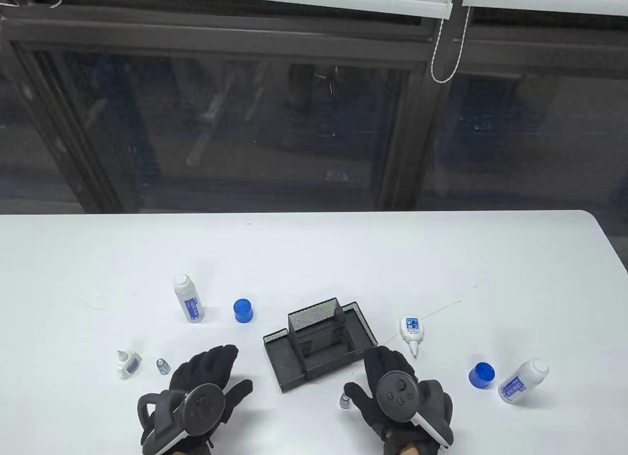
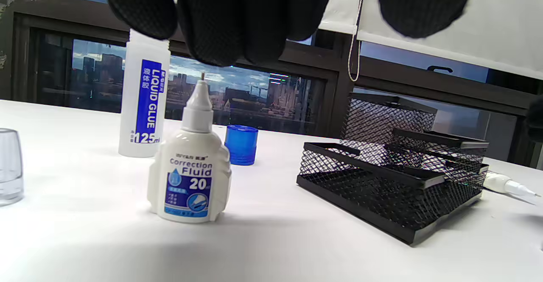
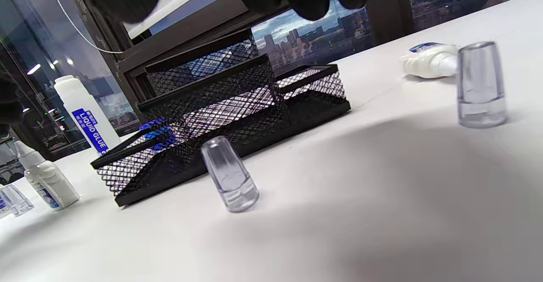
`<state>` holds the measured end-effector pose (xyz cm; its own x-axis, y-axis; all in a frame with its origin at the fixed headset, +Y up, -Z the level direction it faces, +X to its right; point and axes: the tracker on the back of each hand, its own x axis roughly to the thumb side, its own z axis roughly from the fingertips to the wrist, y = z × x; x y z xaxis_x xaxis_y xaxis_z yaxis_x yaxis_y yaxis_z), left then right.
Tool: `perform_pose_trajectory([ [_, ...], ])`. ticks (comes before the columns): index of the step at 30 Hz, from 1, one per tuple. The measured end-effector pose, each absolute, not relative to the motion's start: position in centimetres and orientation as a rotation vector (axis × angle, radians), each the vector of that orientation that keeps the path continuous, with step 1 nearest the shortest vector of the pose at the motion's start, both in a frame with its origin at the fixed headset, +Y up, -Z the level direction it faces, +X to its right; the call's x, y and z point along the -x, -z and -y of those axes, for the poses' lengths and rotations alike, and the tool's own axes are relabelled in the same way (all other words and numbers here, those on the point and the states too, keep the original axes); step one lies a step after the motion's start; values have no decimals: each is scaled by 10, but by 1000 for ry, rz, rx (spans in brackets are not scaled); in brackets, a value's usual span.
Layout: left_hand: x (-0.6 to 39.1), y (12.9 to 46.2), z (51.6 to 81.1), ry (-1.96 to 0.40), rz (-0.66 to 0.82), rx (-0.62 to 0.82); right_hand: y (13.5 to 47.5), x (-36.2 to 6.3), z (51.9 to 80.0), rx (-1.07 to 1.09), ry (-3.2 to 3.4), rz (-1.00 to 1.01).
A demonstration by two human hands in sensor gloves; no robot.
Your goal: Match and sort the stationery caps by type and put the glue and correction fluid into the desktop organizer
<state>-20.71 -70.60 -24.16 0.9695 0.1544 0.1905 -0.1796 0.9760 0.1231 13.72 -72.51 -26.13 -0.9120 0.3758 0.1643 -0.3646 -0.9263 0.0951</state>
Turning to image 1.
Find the large white glue bottle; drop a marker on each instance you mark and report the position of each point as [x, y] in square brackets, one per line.
[189, 300]
[520, 382]

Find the small clear cap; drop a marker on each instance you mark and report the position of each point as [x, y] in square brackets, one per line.
[162, 367]

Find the black white tracking controller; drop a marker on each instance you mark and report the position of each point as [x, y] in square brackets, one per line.
[395, 391]
[201, 411]

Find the small white glue bottle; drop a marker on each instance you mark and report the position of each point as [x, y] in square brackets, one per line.
[410, 328]
[130, 365]

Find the person's left hand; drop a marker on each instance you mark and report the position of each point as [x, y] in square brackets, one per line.
[206, 366]

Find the person's right forearm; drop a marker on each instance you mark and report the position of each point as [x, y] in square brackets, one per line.
[411, 450]

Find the person's right hand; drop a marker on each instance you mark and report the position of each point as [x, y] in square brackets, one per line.
[385, 359]

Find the black mesh desk organizer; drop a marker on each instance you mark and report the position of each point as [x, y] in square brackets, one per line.
[294, 361]

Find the dark window frame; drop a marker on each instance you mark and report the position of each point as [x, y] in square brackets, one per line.
[221, 33]

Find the blue bottle cap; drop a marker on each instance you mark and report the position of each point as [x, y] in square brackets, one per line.
[244, 311]
[481, 375]

